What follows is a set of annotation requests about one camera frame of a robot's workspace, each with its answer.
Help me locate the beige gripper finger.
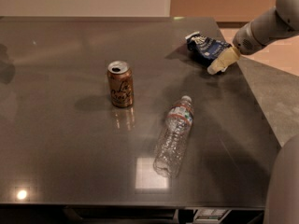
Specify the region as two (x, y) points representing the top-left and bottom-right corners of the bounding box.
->
(207, 47), (240, 75)

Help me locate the blue chip bag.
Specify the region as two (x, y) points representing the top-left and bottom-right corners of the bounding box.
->
(185, 32), (232, 67)

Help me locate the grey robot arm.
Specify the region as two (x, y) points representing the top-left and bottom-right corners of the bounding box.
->
(207, 0), (299, 75)

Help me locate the clear plastic water bottle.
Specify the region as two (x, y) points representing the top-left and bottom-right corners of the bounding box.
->
(153, 95), (194, 177)

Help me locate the bronze LaCroix soda can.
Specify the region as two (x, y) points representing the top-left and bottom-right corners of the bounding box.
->
(107, 61), (134, 107)

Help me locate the white label under table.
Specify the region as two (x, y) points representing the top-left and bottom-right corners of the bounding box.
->
(195, 209), (230, 221)

